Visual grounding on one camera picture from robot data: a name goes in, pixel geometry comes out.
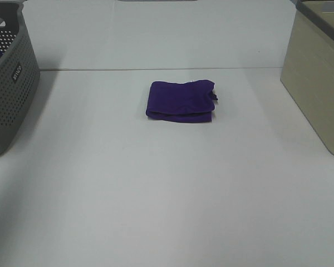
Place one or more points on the beige storage bin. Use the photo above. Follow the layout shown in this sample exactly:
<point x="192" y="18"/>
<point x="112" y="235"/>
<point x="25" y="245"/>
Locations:
<point x="308" y="69"/>

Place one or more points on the grey perforated laundry basket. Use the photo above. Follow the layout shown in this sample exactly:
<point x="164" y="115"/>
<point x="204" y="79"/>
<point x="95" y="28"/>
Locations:
<point x="19" y="72"/>

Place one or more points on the purple towel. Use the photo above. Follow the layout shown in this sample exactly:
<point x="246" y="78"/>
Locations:
<point x="191" y="102"/>

